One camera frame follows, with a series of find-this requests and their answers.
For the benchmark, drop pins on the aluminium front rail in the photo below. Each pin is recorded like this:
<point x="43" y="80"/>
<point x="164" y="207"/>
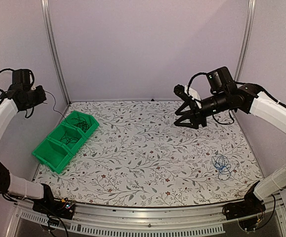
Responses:
<point x="91" y="220"/>

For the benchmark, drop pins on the green plastic bin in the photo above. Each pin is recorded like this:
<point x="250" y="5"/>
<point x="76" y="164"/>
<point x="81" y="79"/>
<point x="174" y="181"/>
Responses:
<point x="84" y="123"/>
<point x="68" y="137"/>
<point x="53" y="154"/>

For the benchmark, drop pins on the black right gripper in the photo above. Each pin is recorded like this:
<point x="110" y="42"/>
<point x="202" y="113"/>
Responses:
<point x="195" y="116"/>

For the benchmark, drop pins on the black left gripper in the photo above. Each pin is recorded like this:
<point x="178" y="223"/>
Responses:
<point x="42" y="97"/>

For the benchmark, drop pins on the green plastic bin middle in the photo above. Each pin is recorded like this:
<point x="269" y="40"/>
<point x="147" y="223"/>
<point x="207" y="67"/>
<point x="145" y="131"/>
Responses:
<point x="68" y="137"/>

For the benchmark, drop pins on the green plastic bin near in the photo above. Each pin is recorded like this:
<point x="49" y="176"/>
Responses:
<point x="53" y="154"/>

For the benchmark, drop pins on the green plastic bin far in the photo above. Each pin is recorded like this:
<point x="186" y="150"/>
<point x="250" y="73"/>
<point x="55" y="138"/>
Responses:
<point x="84" y="123"/>

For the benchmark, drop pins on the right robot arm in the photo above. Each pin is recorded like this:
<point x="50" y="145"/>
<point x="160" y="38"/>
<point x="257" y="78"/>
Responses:
<point x="229" y="95"/>

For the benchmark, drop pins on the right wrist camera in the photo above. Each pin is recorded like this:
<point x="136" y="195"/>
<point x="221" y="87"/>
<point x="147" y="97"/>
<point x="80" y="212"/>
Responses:
<point x="184" y="93"/>

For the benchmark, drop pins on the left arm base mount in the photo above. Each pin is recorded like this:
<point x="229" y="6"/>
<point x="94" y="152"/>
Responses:
<point x="57" y="208"/>

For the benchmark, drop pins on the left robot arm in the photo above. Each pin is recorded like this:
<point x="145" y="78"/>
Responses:
<point x="12" y="185"/>

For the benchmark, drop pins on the aluminium frame right rear post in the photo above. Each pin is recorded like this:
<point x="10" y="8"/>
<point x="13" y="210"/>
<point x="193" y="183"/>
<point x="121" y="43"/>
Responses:
<point x="247" y="33"/>

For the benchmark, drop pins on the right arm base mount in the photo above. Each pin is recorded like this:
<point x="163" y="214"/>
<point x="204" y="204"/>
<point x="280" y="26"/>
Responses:
<point x="249" y="213"/>

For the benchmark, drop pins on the aluminium frame rear bottom rail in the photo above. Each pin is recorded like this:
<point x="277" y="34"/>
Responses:
<point x="126" y="100"/>

